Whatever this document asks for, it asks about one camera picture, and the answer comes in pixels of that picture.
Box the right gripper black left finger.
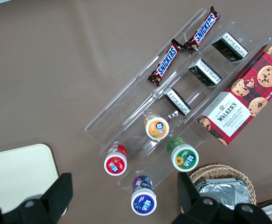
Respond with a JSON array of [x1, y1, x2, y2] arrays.
[[0, 173, 73, 224]]

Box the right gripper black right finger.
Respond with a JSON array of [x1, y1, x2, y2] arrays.
[[170, 173, 272, 224]]

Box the light wicker round basket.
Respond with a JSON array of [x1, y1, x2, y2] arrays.
[[188, 163, 257, 210]]

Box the green lid yoghurt jar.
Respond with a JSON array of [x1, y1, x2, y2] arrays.
[[167, 137, 199, 173]]

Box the red lid yoghurt jar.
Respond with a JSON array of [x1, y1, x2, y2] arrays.
[[104, 144, 128, 175]]

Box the clear acrylic tiered snack stand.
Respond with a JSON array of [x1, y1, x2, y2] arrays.
[[135, 8, 272, 128]]

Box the Walkers red tartan shortbread box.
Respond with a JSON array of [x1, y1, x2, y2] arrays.
[[196, 41, 272, 147]]

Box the silver foil container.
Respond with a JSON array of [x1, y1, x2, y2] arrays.
[[194, 177, 251, 210]]

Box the Snickers chocolate bar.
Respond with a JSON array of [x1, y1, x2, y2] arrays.
[[183, 6, 221, 54], [149, 39, 182, 87]]

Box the cream rectangular plastic tray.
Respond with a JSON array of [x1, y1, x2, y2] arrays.
[[0, 143, 69, 217]]

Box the orange lid yoghurt jar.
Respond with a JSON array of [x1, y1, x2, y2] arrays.
[[144, 113, 170, 140]]

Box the clear acrylic tiered jar stand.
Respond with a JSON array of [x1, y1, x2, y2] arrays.
[[84, 77, 204, 190]]

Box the purple lid yoghurt jar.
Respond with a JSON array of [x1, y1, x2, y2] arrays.
[[130, 175, 157, 216]]

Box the small black carton box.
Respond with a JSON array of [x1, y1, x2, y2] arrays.
[[163, 88, 192, 116], [211, 32, 248, 63], [188, 58, 223, 87]]

